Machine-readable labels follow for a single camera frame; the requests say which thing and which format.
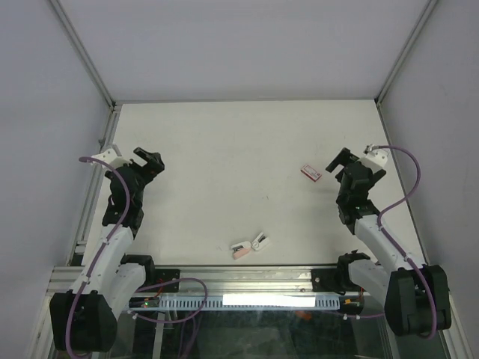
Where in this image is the pink white stapler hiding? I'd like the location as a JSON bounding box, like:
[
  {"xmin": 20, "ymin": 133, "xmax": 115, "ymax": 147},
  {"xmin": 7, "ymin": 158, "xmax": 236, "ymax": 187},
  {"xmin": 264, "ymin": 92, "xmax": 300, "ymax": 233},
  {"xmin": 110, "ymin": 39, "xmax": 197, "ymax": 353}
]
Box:
[{"xmin": 231, "ymin": 241, "xmax": 251, "ymax": 260}]

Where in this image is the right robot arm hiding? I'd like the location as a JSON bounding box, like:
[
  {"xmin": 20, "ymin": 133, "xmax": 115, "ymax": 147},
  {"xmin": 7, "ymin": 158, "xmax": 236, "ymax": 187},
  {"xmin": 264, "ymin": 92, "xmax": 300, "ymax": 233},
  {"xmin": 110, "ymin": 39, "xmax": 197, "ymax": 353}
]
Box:
[{"xmin": 321, "ymin": 145, "xmax": 452, "ymax": 339}]

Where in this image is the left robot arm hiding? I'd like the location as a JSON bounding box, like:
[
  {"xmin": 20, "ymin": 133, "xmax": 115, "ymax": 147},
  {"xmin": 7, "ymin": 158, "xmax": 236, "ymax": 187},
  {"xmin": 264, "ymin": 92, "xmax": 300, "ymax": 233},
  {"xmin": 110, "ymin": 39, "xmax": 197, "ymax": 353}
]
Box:
[{"xmin": 49, "ymin": 145, "xmax": 165, "ymax": 358}]

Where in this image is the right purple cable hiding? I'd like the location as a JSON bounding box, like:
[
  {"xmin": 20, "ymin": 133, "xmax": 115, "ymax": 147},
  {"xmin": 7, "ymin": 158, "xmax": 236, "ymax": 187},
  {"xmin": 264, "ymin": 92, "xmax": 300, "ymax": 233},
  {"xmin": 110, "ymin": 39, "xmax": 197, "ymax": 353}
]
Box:
[{"xmin": 338, "ymin": 144, "xmax": 439, "ymax": 340}]

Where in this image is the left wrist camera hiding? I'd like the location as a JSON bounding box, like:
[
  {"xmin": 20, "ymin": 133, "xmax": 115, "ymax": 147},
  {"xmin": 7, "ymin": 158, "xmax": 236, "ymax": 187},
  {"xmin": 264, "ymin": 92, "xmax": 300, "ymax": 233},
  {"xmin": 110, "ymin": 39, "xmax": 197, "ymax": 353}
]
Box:
[{"xmin": 93, "ymin": 144, "xmax": 130, "ymax": 168}]

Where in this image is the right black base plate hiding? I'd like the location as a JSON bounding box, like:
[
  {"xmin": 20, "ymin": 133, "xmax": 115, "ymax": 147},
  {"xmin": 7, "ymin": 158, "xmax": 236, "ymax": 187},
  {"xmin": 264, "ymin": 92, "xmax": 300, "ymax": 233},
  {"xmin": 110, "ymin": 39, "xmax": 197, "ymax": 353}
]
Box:
[{"xmin": 311, "ymin": 267, "xmax": 343, "ymax": 294}]

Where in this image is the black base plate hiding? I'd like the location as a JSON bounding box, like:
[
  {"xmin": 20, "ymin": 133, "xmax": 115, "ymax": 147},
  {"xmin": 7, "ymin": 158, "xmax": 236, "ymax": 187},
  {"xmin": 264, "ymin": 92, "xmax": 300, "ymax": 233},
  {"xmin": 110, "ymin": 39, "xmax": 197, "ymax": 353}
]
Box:
[
  {"xmin": 311, "ymin": 267, "xmax": 343, "ymax": 294},
  {"xmin": 150, "ymin": 267, "xmax": 180, "ymax": 294}
]

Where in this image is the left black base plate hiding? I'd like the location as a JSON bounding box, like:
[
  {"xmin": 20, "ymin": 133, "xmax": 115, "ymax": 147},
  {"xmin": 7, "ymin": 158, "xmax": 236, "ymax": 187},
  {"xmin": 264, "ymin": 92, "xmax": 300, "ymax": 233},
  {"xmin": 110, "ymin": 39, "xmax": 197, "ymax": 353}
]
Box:
[{"xmin": 150, "ymin": 267, "xmax": 180, "ymax": 294}]

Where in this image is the aluminium mounting rail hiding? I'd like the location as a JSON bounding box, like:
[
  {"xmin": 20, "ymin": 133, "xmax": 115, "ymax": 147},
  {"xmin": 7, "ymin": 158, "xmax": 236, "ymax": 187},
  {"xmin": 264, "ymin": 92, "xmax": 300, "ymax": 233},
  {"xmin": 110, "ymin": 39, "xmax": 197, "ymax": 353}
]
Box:
[{"xmin": 46, "ymin": 263, "xmax": 448, "ymax": 298}]

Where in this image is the white slotted cable duct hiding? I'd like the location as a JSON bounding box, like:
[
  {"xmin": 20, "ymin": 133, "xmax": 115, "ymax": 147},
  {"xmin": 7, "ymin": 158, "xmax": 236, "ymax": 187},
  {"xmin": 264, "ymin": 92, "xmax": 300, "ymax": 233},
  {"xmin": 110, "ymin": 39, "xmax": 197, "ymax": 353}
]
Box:
[{"xmin": 129, "ymin": 295, "xmax": 341, "ymax": 311}]

